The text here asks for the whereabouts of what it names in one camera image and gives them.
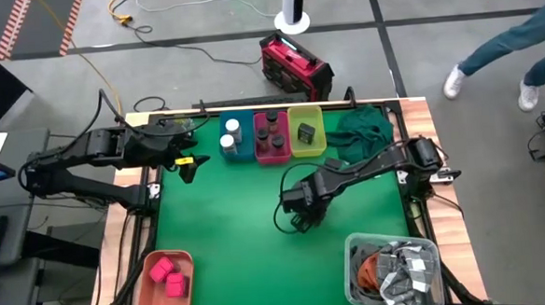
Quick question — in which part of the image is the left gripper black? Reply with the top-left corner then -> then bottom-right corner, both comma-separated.
151,122 -> 214,187

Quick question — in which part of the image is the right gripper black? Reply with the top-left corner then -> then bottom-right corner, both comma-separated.
280,172 -> 337,235

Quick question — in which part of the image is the white lid spice jar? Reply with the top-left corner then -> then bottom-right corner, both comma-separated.
218,133 -> 239,157
224,118 -> 244,145

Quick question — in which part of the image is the dark lid spice jar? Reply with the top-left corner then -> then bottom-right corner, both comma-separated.
256,128 -> 273,154
271,133 -> 287,157

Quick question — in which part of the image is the shiny lid spice jar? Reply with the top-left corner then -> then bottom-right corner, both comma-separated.
264,109 -> 282,134

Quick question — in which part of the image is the pink spice box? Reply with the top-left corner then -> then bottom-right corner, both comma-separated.
164,270 -> 190,299
147,256 -> 175,284

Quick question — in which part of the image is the small greenish translucent object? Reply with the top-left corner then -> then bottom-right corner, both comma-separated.
170,117 -> 198,133

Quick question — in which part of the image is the blue plastic bin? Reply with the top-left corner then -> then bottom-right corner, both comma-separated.
217,108 -> 258,164

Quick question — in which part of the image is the green table mat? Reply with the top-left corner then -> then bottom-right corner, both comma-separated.
147,105 -> 415,305

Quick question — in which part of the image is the magenta plastic bin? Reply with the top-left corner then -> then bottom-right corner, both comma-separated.
252,109 -> 294,167

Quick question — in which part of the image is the yellow plastic bin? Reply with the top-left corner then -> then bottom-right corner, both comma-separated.
286,104 -> 328,159

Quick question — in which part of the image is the orange cloth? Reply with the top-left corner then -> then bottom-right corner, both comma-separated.
356,254 -> 384,297

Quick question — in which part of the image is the long black bar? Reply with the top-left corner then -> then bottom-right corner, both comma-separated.
191,91 -> 308,112

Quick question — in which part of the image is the clear plastic storage container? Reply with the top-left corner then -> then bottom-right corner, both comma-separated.
342,228 -> 446,305

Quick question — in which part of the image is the dark green cloth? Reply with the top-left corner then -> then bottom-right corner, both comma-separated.
323,103 -> 398,166

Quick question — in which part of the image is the grey patterned cloth pile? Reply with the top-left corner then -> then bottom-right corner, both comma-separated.
374,238 -> 439,305

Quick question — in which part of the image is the red black power station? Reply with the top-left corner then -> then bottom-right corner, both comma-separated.
258,27 -> 337,105

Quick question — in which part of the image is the grey desk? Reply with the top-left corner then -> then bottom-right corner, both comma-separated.
0,128 -> 60,305

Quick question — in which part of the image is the white fan base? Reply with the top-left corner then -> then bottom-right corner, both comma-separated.
272,0 -> 312,36

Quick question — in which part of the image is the person's white shoe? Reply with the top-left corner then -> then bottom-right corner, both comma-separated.
440,63 -> 468,101
515,77 -> 541,113

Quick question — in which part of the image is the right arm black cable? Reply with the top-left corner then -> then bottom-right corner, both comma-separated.
270,138 -> 417,236

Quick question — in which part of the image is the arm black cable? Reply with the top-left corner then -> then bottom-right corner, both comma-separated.
58,83 -> 214,155
270,138 -> 417,236

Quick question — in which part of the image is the black looped floor cable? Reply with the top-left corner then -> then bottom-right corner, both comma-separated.
133,94 -> 169,114

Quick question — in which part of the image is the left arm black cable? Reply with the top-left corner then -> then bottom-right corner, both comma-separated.
58,83 -> 214,155

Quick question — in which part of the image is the black metal table frame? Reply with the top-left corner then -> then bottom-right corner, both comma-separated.
81,92 -> 487,305

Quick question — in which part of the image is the thin yellow floor cable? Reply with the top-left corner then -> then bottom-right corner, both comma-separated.
35,0 -> 125,121

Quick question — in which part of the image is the white floor cable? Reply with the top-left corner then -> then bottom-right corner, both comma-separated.
133,0 -> 278,26

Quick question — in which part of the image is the orange extension cord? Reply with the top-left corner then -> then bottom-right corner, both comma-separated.
106,0 -> 135,29

